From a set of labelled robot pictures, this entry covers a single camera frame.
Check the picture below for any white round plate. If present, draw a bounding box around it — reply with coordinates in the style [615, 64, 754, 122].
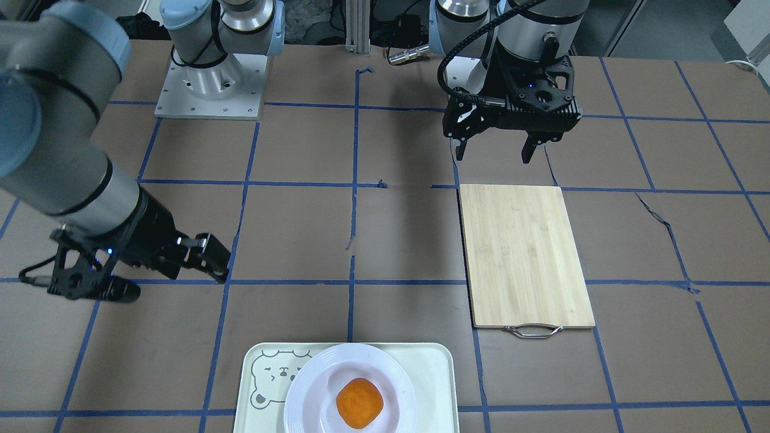
[283, 343, 417, 432]

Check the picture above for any silver metal connector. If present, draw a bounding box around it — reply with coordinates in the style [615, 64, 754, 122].
[384, 44, 431, 66]

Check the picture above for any cream bear tray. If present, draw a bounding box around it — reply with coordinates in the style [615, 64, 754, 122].
[233, 342, 459, 432]

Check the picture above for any aluminium frame post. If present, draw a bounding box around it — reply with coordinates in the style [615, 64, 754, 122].
[345, 0, 371, 57]

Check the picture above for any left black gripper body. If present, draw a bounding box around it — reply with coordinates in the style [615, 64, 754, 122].
[443, 53, 583, 142]

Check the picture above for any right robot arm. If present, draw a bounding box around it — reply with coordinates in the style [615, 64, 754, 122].
[1, 1, 285, 302]

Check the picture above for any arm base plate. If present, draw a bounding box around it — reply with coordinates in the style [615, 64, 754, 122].
[155, 53, 271, 120]
[464, 53, 492, 94]

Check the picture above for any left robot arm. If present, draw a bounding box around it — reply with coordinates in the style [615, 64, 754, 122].
[429, 1, 588, 164]

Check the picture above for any orange fruit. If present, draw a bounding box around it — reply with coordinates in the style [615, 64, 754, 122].
[335, 378, 384, 429]

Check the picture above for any wooden cutting board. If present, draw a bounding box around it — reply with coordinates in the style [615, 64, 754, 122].
[459, 184, 595, 338]

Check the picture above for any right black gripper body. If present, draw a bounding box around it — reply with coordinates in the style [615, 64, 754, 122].
[48, 189, 230, 302]

